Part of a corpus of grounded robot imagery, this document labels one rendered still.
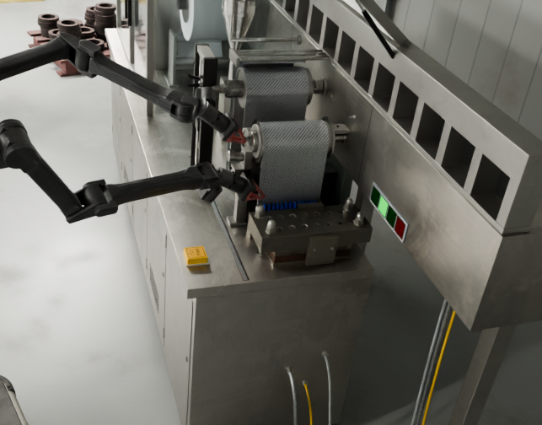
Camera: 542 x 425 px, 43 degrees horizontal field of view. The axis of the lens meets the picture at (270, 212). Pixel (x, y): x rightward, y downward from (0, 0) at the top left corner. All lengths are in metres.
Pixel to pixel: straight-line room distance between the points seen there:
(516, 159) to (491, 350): 0.67
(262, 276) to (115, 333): 1.26
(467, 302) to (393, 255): 2.25
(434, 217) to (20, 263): 2.48
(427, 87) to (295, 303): 0.88
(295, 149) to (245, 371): 0.82
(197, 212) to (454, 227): 1.07
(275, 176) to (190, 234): 0.37
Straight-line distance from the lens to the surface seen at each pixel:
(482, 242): 1.78
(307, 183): 2.42
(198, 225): 2.51
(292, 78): 2.52
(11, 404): 2.82
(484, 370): 2.17
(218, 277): 2.27
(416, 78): 2.03
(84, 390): 3.15
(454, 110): 1.86
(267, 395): 2.68
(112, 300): 3.57
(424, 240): 2.02
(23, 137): 1.79
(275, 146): 2.31
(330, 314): 2.48
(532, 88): 4.03
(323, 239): 2.30
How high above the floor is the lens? 2.31
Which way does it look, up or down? 33 degrees down
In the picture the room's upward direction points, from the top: 7 degrees clockwise
